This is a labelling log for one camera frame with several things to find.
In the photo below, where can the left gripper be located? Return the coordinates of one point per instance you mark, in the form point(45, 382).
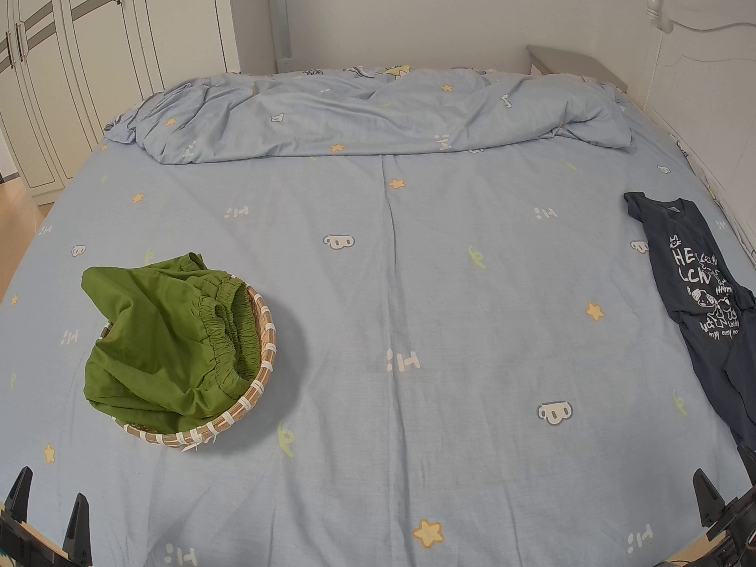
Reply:
point(17, 544)

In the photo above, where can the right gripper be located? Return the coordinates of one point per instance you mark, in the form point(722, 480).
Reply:
point(735, 520)

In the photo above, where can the green shorts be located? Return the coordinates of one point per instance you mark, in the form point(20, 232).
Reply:
point(153, 340)

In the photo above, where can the round woven basket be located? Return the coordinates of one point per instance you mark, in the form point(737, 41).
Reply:
point(263, 364)

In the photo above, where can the bed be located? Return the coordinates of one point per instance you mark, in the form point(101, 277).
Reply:
point(413, 287)

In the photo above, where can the dark blue printed T-shirt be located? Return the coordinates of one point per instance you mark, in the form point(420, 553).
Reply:
point(679, 293)

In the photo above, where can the grey bedside table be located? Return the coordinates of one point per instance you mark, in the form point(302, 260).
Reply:
point(567, 62)

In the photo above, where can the white wardrobe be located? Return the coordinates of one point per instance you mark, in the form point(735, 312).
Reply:
point(88, 51)

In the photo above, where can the pale blue quilt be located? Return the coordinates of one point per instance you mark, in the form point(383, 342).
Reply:
point(354, 116)

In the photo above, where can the grey vertical wall duct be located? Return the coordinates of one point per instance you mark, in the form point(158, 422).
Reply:
point(280, 15)

